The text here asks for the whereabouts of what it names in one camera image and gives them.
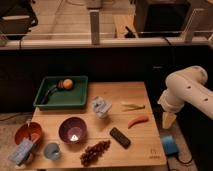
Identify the yellow green bean pods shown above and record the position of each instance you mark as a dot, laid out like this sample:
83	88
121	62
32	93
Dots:
131	106

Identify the black remote control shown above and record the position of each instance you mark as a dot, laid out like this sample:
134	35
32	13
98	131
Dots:
120	138

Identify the bunch of dark grapes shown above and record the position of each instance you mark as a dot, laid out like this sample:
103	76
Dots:
92	153

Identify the green plastic tray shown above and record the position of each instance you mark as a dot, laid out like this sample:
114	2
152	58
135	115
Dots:
49	97

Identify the orange bowl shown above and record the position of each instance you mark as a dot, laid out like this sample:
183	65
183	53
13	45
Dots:
32	131

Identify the black chair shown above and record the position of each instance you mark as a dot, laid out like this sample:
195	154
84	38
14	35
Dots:
16	18

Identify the wooden table board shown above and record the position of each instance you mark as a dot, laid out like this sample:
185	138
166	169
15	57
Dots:
145	148

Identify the black monitor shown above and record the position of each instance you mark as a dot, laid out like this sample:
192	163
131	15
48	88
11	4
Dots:
160	15

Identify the purple bowl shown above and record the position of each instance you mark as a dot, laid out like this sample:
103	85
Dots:
73	130

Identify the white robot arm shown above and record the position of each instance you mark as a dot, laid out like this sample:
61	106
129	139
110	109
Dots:
185	86

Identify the orange chili pepper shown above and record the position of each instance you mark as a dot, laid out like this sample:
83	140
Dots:
137	120

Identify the blue cup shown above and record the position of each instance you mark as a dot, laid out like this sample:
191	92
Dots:
52	151

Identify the grey metal post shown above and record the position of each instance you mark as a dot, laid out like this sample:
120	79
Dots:
95	29

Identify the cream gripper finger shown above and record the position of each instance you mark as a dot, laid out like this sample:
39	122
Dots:
168	119

